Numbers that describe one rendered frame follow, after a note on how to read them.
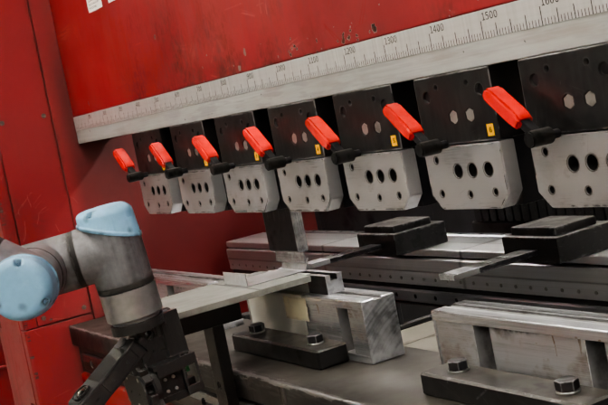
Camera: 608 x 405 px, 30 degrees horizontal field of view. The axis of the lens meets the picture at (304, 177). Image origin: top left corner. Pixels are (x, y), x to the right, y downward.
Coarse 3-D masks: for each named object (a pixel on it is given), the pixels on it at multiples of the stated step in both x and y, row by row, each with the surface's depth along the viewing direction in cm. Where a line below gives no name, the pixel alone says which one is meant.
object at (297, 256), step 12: (264, 216) 191; (276, 216) 188; (288, 216) 184; (300, 216) 184; (276, 228) 188; (288, 228) 185; (300, 228) 184; (276, 240) 189; (288, 240) 186; (300, 240) 184; (276, 252) 192; (288, 252) 189; (300, 252) 185
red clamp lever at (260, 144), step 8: (248, 128) 176; (256, 128) 176; (248, 136) 175; (256, 136) 174; (256, 144) 173; (264, 144) 173; (256, 152) 173; (264, 152) 172; (272, 152) 173; (272, 160) 170; (280, 160) 171; (288, 160) 172; (272, 168) 170
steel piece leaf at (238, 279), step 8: (224, 272) 187; (232, 272) 185; (272, 272) 190; (280, 272) 188; (288, 272) 186; (296, 272) 185; (224, 280) 187; (232, 280) 185; (240, 280) 182; (248, 280) 186; (256, 280) 184; (264, 280) 182
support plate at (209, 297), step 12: (300, 276) 181; (204, 288) 188; (216, 288) 185; (228, 288) 183; (240, 288) 180; (264, 288) 176; (276, 288) 177; (168, 300) 183; (180, 300) 180; (192, 300) 178; (204, 300) 176; (216, 300) 173; (228, 300) 173; (240, 300) 174; (180, 312) 169; (192, 312) 170
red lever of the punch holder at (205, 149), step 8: (200, 136) 194; (200, 144) 191; (208, 144) 192; (200, 152) 191; (208, 152) 190; (216, 152) 191; (208, 160) 190; (216, 160) 189; (216, 168) 187; (224, 168) 188; (232, 168) 189
